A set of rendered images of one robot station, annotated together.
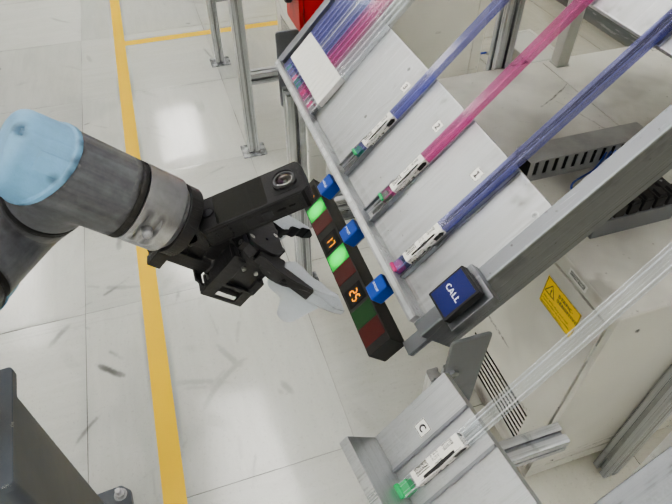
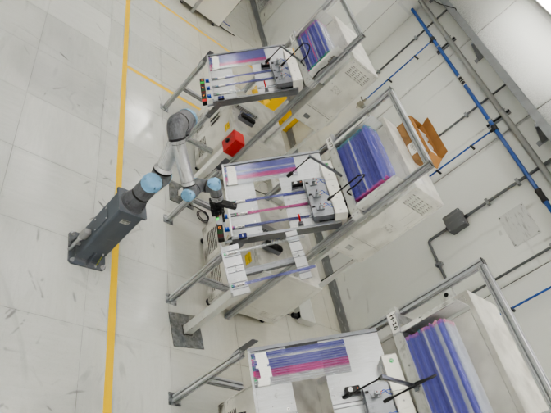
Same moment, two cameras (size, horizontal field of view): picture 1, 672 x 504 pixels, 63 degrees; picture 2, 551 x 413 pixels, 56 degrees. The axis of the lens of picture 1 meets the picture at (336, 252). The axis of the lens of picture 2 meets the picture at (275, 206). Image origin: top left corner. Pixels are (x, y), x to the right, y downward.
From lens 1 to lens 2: 2.70 m
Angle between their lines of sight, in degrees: 26
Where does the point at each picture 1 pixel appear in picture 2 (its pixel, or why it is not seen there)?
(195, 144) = (145, 140)
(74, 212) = (214, 192)
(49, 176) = (217, 188)
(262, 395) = (145, 242)
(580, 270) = (257, 251)
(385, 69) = (248, 189)
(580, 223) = (265, 237)
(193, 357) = not seen: hidden behind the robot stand
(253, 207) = (229, 205)
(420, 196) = (243, 218)
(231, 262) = (219, 210)
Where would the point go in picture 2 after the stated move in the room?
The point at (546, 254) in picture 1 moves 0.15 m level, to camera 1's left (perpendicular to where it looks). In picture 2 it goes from (257, 238) to (239, 225)
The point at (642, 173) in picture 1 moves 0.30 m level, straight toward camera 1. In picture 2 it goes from (276, 235) to (252, 246)
